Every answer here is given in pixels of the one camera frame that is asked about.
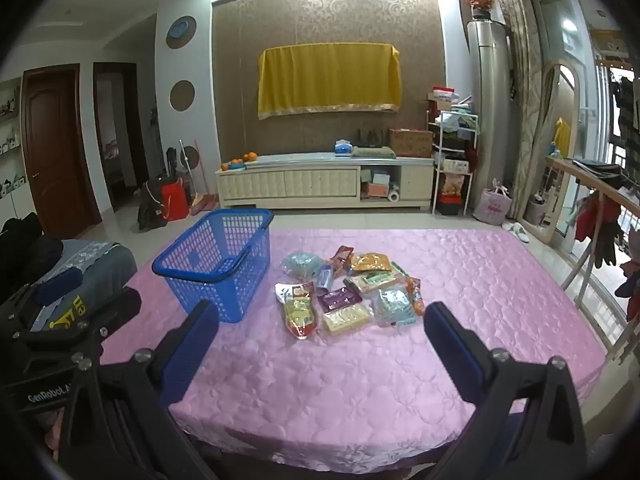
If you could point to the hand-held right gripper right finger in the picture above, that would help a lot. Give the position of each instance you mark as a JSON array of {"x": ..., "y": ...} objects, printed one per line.
[{"x": 452, "y": 345}]

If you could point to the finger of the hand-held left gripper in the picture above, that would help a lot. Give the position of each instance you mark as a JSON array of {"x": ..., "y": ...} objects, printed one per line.
[
  {"x": 57, "y": 286},
  {"x": 127, "y": 305}
]

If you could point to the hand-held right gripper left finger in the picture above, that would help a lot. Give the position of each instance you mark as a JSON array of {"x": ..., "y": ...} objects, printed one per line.
[{"x": 192, "y": 355}]

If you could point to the small orange snack packet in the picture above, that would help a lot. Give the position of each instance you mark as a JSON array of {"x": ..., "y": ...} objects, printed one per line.
[{"x": 416, "y": 300}]

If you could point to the light blue clear bag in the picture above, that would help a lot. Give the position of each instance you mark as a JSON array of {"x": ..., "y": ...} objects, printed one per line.
[{"x": 395, "y": 306}]

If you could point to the green label cracker packet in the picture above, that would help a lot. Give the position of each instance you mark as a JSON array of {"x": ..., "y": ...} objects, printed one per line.
[{"x": 375, "y": 281}]

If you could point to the pale yellow cracker packet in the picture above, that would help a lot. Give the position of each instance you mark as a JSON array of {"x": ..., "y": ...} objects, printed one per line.
[{"x": 347, "y": 321}]

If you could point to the long red snack packet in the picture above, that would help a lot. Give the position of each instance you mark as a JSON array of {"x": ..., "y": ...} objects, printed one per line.
[{"x": 297, "y": 315}]

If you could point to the orange pouch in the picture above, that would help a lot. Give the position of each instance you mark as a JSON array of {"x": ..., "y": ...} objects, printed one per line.
[{"x": 370, "y": 261}]

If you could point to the purple snack packet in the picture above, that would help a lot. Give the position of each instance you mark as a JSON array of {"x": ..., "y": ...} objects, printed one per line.
[{"x": 340, "y": 300}]

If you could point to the blue plastic basket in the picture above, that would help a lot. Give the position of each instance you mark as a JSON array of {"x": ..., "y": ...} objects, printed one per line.
[{"x": 235, "y": 240}]

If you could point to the pale blue patterned bag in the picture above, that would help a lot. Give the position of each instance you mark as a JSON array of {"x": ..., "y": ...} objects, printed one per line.
[{"x": 300, "y": 266}]

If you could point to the small blue packet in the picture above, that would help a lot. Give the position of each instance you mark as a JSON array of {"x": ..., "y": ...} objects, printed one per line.
[{"x": 325, "y": 277}]

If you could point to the grey cloth yellow print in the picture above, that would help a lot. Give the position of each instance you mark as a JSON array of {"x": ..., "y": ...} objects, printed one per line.
[{"x": 105, "y": 275}]

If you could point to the pale blue lace cover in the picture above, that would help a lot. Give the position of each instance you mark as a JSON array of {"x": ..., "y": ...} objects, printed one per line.
[{"x": 90, "y": 252}]

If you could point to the black jacket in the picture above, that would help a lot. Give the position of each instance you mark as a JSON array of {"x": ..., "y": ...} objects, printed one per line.
[{"x": 25, "y": 250}]

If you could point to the black bag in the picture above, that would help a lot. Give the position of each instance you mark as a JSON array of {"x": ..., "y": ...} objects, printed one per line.
[{"x": 150, "y": 207}]

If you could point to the pink quilted tablecloth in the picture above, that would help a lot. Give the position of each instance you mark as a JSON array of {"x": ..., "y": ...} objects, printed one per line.
[{"x": 350, "y": 385}]

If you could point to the red paper bag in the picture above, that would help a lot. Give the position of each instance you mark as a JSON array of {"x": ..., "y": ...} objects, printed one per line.
[{"x": 174, "y": 200}]

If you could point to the pink broom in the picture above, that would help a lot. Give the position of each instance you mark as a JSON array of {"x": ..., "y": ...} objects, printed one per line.
[{"x": 202, "y": 200}]

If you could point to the white slipper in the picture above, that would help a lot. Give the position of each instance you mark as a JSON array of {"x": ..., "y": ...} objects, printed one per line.
[
  {"x": 511, "y": 227},
  {"x": 521, "y": 234}
]

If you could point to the brown wooden door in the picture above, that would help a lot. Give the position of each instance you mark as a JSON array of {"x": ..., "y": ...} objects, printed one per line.
[{"x": 55, "y": 150}]

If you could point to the red black container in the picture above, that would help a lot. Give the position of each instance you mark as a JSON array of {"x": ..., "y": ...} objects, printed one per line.
[{"x": 450, "y": 206}]

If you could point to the pink tote bag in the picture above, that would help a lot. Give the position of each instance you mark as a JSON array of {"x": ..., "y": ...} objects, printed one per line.
[{"x": 492, "y": 205}]

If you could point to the black upright case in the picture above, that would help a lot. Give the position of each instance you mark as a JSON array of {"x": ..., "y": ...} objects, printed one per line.
[{"x": 171, "y": 162}]

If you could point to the white paper roll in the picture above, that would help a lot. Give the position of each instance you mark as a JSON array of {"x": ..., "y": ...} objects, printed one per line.
[{"x": 394, "y": 196}]

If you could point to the yellow snack bag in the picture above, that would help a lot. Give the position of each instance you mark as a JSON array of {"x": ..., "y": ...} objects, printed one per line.
[{"x": 454, "y": 185}]

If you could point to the orange flat box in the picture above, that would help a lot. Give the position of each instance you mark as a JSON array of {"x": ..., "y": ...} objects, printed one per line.
[{"x": 375, "y": 190}]

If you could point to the white printed box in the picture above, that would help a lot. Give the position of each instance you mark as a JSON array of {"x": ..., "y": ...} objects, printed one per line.
[{"x": 456, "y": 165}]

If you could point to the teal box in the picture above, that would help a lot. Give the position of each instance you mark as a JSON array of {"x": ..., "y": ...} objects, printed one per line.
[{"x": 380, "y": 178}]

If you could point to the white metal rack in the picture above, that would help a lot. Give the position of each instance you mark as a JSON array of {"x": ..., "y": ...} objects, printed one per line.
[{"x": 434, "y": 160}]

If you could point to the dark red hanging cloth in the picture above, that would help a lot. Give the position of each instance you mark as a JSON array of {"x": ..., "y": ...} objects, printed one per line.
[{"x": 471, "y": 160}]

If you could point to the red garment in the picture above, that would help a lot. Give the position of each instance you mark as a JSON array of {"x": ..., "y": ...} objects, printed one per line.
[{"x": 587, "y": 215}]

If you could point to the black gloves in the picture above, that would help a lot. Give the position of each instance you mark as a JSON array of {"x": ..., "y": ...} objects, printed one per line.
[{"x": 610, "y": 235}]

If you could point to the cream tv cabinet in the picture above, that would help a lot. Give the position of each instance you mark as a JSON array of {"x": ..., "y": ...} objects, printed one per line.
[{"x": 300, "y": 182}]

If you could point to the brown cardboard box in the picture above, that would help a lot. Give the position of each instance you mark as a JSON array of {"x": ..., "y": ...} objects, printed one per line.
[{"x": 411, "y": 142}]

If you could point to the green folded cushion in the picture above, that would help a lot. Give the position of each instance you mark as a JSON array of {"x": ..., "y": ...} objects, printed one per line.
[{"x": 372, "y": 151}]

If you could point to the wooden clothes rack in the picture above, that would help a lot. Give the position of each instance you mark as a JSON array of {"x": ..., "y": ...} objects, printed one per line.
[{"x": 590, "y": 172}]

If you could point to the row of dark bottles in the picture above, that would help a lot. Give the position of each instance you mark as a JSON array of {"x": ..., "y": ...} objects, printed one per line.
[{"x": 369, "y": 137}]

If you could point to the blue white tissue box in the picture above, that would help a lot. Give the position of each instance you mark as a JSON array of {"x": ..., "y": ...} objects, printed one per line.
[{"x": 343, "y": 146}]

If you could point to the folded clothes pile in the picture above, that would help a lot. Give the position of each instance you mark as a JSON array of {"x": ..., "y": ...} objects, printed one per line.
[{"x": 457, "y": 117}]

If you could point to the tower air conditioner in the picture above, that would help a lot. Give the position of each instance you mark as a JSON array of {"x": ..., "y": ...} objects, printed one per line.
[{"x": 487, "y": 110}]

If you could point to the red white box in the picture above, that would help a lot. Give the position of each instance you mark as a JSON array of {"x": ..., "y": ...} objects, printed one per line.
[{"x": 442, "y": 94}]

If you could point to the standing arched mirror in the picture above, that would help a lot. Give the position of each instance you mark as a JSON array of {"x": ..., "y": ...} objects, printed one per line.
[{"x": 550, "y": 110}]

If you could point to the patterned beige curtain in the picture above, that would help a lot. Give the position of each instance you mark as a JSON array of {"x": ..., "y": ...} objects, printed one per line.
[{"x": 525, "y": 85}]

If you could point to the dark hanging clothes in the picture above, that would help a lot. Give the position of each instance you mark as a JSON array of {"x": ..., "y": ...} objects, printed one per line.
[{"x": 625, "y": 110}]

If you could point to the yellow cloth cover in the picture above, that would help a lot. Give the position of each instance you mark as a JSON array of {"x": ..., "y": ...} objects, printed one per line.
[{"x": 330, "y": 77}]

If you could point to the red flower vase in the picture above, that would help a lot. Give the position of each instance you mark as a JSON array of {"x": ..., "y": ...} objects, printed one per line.
[{"x": 480, "y": 0}]

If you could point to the wall shelf with figurines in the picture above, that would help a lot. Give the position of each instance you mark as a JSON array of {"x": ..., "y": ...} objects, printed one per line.
[{"x": 10, "y": 145}]

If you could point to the dark doorway frame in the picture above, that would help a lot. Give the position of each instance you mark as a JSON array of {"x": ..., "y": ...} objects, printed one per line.
[{"x": 139, "y": 125}]

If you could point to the round brown wall disc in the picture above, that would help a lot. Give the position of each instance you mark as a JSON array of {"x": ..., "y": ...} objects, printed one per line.
[{"x": 182, "y": 95}]

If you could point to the round blue wall plate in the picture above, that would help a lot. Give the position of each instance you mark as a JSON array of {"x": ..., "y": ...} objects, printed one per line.
[{"x": 181, "y": 30}]

